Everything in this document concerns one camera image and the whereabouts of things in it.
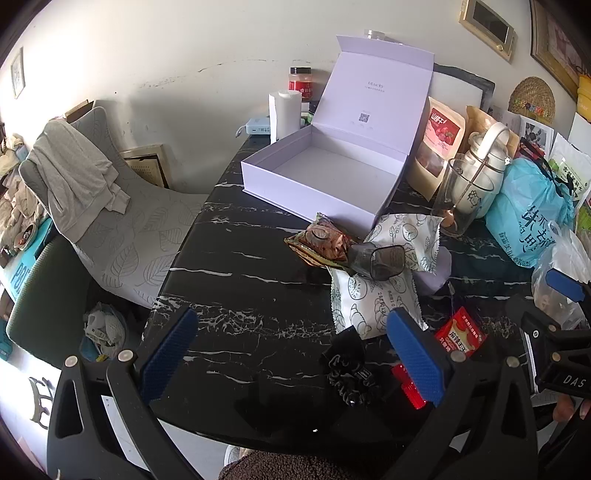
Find red hair clip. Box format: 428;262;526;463
390;364;426;411

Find white teapot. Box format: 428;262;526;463
455;121;514;219

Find white paper towel roll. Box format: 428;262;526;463
269;89;304;142

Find white power bank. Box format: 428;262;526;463
237;119;273;138

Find red-label dried fruit pouch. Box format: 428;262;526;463
408;96;468;202

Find black and white card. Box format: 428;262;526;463
516;113;556;158

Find red snack packet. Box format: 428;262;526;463
434;306;489;361

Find lavender sachet pouch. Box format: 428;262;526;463
414;248;456;297

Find grey leaf-pattern chair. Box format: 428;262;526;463
18;106;212;308

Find white green packet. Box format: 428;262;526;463
547;133;591;200

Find dark wooden picture frame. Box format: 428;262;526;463
528;0;591;87

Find red-lid sauce jar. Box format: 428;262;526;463
288;66;315;103

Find white printed bread packet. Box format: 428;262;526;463
330;267;428;341
364;212;445;274

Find brown paper pouch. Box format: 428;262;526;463
464;105;505;154

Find green chair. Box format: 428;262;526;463
6;234;94;371

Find trash bin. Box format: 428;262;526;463
80;301;131;366

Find clear plastic bag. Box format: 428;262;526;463
530;220;591;332

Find grey garment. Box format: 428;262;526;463
27;119;133;241

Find gold picture frame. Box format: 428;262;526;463
458;0;516;64

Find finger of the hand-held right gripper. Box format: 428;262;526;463
506;294;591;370
546;268;591;308

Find black polka-dot scrunchie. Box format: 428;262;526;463
329;359;385;408

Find clear glass cup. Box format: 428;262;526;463
431;157;496;237

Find wooden frame panel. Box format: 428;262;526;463
119;143;172;191

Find blue plastic bag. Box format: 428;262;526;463
484;157;576;269

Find small wall picture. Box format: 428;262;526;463
10;46;27;100

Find brown fuzzy cloth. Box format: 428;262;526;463
218;449;403;480

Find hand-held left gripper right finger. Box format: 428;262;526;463
383;308;539;480

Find lavender gift box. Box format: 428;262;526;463
240;34;437;236

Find brown cereal packet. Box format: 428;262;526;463
284;213;357;269

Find smoky grey plastic cup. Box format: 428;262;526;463
348;244;408;283

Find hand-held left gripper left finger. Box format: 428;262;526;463
46;306;204;480

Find woven straw fan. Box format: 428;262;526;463
508;76;557;124

